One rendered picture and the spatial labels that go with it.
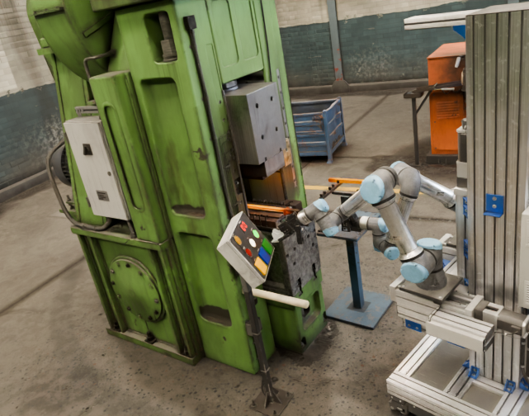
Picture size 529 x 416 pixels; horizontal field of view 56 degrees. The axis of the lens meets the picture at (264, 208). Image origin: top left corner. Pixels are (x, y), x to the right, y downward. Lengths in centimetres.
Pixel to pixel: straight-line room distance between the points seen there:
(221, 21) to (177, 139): 68
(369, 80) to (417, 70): 98
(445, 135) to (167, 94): 416
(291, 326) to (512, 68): 205
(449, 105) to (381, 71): 457
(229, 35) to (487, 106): 140
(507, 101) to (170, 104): 167
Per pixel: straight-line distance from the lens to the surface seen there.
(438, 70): 617
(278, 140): 298
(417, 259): 235
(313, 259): 335
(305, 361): 345
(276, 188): 337
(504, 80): 223
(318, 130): 673
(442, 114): 626
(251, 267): 245
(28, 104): 897
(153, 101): 293
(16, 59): 897
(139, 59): 284
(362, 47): 1067
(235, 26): 294
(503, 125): 228
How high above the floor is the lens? 225
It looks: 23 degrees down
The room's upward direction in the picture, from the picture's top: 11 degrees counter-clockwise
